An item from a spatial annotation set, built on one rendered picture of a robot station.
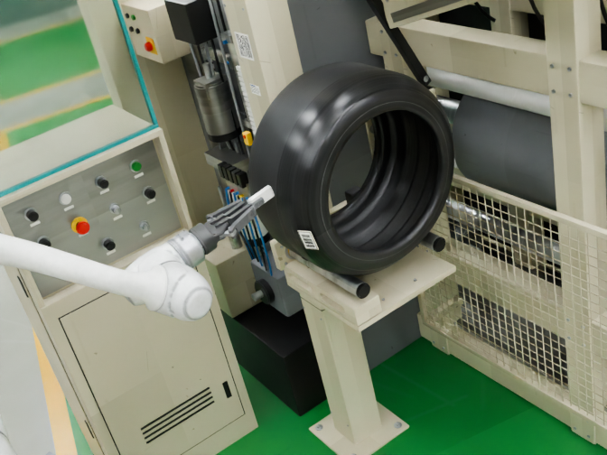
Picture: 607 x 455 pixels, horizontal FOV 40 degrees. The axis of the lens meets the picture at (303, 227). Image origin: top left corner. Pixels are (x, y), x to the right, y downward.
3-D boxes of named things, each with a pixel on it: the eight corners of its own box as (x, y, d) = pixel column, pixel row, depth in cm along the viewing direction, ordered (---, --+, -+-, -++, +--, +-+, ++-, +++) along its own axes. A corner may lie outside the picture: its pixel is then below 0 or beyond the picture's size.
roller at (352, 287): (284, 255, 248) (288, 241, 247) (296, 255, 251) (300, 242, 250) (356, 299, 221) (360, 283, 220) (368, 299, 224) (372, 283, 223)
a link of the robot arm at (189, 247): (161, 236, 200) (181, 223, 202) (176, 264, 205) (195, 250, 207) (178, 249, 193) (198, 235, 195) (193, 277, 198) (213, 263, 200)
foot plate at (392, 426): (309, 430, 310) (307, 425, 308) (364, 393, 320) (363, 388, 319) (352, 468, 289) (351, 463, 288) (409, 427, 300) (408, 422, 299)
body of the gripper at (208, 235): (198, 237, 196) (228, 216, 199) (182, 226, 202) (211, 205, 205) (210, 261, 200) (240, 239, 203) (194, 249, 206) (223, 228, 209)
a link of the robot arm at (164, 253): (177, 267, 206) (200, 283, 195) (126, 304, 201) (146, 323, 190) (158, 234, 201) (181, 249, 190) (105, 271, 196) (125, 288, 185)
